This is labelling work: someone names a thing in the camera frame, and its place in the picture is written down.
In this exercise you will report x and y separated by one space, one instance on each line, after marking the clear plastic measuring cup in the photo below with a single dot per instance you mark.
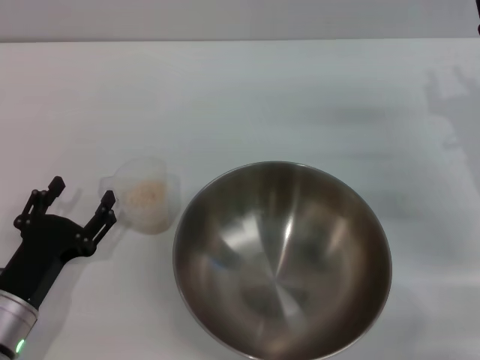
150 221

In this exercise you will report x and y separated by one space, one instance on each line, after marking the stainless steel mixing bowl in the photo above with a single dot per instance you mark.
285 262

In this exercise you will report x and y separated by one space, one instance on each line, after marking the white rice grains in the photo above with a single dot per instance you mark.
146 195

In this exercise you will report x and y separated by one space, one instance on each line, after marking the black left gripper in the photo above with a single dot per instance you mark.
41 247

